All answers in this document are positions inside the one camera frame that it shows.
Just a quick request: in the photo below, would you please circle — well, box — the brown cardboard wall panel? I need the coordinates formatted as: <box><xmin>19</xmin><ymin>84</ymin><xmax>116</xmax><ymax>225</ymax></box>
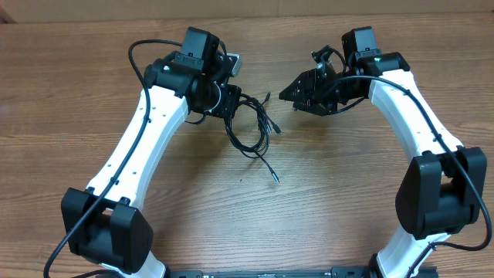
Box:
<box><xmin>1</xmin><ymin>0</ymin><xmax>493</xmax><ymax>23</ymax></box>

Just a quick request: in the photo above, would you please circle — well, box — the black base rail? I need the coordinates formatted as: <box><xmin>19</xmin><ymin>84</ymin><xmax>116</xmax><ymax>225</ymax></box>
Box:
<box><xmin>164</xmin><ymin>266</ymin><xmax>379</xmax><ymax>278</ymax></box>

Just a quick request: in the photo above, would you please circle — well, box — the black cable bundle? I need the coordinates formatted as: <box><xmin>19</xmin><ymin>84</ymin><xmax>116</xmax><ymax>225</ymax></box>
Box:
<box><xmin>223</xmin><ymin>91</ymin><xmax>282</xmax><ymax>184</ymax></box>

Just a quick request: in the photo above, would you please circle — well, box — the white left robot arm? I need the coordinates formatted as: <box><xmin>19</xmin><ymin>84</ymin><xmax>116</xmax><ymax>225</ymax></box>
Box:
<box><xmin>61</xmin><ymin>53</ymin><xmax>242</xmax><ymax>277</ymax></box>

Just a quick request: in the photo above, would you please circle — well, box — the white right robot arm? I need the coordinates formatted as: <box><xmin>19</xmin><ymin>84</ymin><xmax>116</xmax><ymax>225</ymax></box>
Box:
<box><xmin>279</xmin><ymin>51</ymin><xmax>489</xmax><ymax>277</ymax></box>

